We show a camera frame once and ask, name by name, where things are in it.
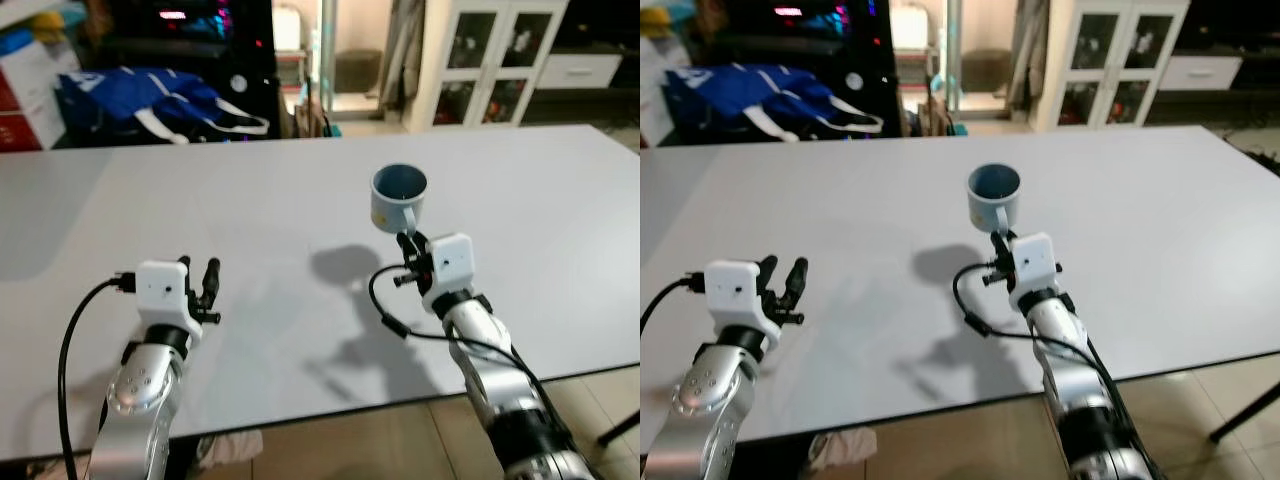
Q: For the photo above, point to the grey plastic mug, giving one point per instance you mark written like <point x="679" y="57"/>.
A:
<point x="985" y="212"/>
<point x="390" y="212"/>

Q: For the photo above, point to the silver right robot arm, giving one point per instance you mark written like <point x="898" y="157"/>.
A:
<point x="490" y="380"/>
<point x="1075" y="390"/>

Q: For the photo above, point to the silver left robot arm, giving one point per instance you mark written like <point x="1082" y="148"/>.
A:
<point x="700" y="410"/>
<point x="140" y="400"/>

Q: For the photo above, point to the dark round bin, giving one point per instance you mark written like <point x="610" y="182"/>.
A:
<point x="358" y="72"/>
<point x="985" y="72"/>

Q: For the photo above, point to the black shelf unit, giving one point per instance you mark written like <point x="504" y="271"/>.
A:
<point x="865" y="80"/>
<point x="250" y="80"/>

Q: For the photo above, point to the black table leg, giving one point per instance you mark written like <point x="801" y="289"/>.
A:
<point x="620" y="427"/>
<point x="1245" y="423"/>

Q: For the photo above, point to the white glass-door cabinet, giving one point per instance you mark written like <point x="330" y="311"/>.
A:
<point x="1115" y="40"/>
<point x="497" y="40"/>

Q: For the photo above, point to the white drawer unit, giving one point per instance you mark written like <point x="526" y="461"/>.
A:
<point x="1200" y="73"/>
<point x="580" y="72"/>

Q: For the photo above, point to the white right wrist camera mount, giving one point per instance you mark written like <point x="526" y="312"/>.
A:
<point x="1035" y="262"/>
<point x="452" y="262"/>

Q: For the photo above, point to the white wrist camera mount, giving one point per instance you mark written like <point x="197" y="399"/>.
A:
<point x="730" y="290"/>
<point x="452" y="262"/>
<point x="160" y="290"/>
<point x="1035" y="262"/>

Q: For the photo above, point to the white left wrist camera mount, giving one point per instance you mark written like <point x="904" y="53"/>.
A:
<point x="160" y="290"/>
<point x="730" y="290"/>

